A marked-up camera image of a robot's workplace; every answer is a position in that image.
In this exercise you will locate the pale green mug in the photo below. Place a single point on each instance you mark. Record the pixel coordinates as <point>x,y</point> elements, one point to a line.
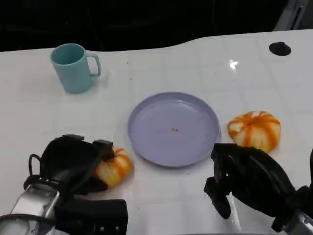
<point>72,73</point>

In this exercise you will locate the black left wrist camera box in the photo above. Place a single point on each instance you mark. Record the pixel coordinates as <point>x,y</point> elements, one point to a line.
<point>97,216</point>

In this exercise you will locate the grey metal frame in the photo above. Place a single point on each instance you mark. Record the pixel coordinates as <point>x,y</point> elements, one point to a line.
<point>293,14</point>

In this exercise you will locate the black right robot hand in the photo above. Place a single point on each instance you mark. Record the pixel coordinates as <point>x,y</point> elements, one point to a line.
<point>256,180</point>

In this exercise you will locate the lilac plate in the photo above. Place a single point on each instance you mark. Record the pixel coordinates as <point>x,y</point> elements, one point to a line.
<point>173,129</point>

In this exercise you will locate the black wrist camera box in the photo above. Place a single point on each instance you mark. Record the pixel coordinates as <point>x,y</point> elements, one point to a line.
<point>305,198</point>
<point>97,216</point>

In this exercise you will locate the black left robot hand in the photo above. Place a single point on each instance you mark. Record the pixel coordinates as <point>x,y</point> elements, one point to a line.
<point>66,164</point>

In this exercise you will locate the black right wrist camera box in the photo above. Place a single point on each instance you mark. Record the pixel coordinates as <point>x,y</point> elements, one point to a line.
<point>305,198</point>

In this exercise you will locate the orange and white bread roll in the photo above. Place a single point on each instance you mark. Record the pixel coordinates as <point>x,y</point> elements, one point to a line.
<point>117,166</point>
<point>255,131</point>

